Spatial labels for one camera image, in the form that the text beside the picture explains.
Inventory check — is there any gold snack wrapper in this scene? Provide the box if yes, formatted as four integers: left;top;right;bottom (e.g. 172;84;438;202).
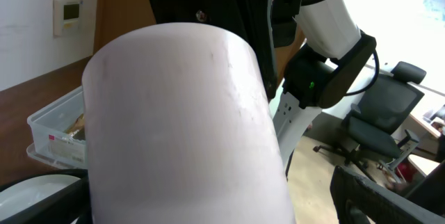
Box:
65;114;86;141

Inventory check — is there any white wall control panel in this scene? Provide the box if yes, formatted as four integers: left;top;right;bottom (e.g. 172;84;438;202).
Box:
53;0;83;37

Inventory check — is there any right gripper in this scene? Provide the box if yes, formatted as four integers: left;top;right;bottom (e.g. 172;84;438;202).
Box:
149;0;277;99

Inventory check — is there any pink plastic cup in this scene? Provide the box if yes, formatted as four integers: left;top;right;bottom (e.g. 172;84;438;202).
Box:
82;23;296;224

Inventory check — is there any grey round plate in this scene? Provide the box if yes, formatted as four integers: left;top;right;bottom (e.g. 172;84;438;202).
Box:
1;174;79;221

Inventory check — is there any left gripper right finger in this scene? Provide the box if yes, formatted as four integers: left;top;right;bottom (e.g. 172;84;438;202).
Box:
330;166;444;224

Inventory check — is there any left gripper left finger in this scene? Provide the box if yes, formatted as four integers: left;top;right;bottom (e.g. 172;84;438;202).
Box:
1;177;91;224

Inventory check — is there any clear plastic bin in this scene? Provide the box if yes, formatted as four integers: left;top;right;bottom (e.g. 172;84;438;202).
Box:
26;86;87;169

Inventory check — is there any black office chair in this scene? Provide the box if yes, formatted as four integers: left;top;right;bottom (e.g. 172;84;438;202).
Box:
312;61;428;179

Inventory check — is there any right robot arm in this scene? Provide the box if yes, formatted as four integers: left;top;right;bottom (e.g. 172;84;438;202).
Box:
149;0;376;166

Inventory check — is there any round black serving tray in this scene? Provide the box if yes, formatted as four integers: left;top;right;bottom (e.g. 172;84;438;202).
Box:
0;169;88;192

